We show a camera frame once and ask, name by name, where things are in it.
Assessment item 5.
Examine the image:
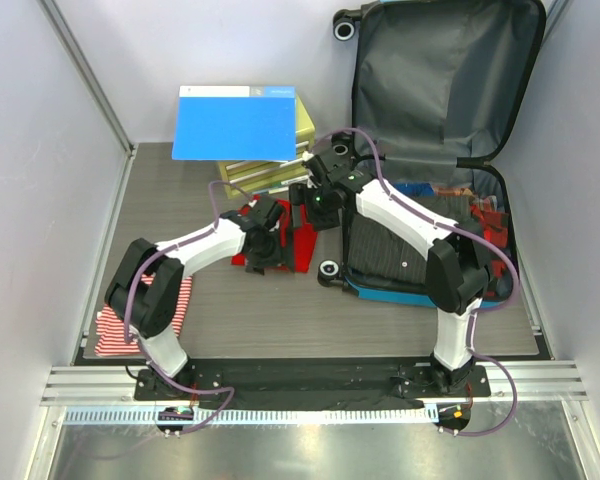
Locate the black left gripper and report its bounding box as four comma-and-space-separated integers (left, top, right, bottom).
245, 225, 294, 275

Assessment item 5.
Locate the red white striped garment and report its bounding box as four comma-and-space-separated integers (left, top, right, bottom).
95, 277, 193, 357

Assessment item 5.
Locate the aluminium corner post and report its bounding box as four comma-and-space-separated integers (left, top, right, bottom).
36, 0, 134, 156

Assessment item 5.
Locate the slotted cable duct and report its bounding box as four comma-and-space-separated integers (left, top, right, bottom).
64, 404, 439, 427

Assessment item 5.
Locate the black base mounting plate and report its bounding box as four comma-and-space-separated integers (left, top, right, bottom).
134, 355, 492, 404

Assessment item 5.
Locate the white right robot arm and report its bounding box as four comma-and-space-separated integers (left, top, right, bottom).
299, 151, 492, 396

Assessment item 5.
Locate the brown plaid shirt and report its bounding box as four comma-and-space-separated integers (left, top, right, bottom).
433, 186, 498, 212

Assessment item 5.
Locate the red black checked shirt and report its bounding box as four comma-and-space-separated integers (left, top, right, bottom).
470, 205, 509, 251

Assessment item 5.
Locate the dark pinstriped shirt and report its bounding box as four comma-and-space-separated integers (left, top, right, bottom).
348, 196, 472, 285

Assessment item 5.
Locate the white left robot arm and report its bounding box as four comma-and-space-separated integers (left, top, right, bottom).
104, 195, 293, 400

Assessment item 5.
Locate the yellow-green drawer organizer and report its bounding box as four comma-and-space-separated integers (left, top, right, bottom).
216, 96, 315, 193

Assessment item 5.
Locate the blue plaid shirt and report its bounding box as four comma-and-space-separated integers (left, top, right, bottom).
394, 183, 436, 198

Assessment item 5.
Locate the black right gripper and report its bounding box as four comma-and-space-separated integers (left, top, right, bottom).
290, 182, 342, 233

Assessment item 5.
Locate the blue white flat box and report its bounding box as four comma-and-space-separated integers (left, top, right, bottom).
172, 85, 296, 162

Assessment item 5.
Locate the blue open suitcase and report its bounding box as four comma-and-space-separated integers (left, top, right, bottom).
332, 0, 546, 306

